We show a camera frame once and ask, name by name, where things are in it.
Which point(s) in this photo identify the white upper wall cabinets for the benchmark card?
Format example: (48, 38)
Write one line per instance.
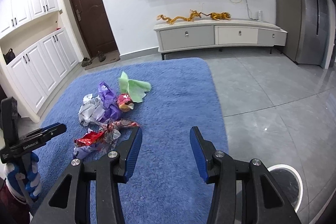
(26, 1)

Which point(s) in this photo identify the purple plastic bag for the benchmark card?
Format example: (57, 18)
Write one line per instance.
(109, 103)

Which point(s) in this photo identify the person's left forearm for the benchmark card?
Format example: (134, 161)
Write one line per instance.
(11, 203)

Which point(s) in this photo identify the red foil wrapper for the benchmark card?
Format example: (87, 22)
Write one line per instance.
(89, 139)

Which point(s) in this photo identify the long golden dragon figure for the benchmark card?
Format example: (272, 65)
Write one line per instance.
(173, 19)

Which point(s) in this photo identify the small clear bottle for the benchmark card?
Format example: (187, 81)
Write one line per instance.
(260, 16)

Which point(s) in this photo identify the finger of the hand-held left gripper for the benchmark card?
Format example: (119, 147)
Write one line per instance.
(50, 130)

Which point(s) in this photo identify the white plastic bag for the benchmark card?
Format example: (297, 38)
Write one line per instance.
(89, 111)

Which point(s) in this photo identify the grey refrigerator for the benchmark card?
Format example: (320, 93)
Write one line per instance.
(302, 16)

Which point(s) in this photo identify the brown doormat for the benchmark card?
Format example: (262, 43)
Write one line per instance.
(110, 60)

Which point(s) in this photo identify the red yellow snack packet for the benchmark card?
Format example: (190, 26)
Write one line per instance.
(124, 102)

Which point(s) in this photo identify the person's left hand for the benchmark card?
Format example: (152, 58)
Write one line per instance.
(32, 176)

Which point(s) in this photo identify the blue fluffy rug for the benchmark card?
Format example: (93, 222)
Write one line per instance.
(170, 98)

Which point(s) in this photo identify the white rimmed round bin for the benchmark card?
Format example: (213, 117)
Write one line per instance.
(286, 182)

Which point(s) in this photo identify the white grey television console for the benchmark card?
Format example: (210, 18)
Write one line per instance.
(189, 36)

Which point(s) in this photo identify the brown entrance door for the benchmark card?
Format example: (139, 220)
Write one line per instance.
(92, 11)

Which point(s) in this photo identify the short golden dragon figure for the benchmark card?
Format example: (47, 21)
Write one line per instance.
(220, 16)

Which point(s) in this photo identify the dark shoe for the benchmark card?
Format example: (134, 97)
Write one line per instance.
(86, 61)
(100, 56)

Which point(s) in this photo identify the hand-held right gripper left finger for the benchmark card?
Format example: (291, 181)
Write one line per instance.
(134, 150)

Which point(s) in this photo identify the white purple packet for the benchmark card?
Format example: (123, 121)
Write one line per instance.
(82, 151)

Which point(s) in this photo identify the white lower cabinets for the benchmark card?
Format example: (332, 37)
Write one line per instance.
(44, 66)

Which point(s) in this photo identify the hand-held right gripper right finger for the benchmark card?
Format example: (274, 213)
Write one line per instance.
(199, 153)

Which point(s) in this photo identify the clear plastic wrapper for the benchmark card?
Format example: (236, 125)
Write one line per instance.
(118, 128)

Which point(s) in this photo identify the green wrapper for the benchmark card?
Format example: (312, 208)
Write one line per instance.
(134, 87)

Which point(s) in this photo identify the dark bag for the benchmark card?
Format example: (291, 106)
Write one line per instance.
(9, 56)

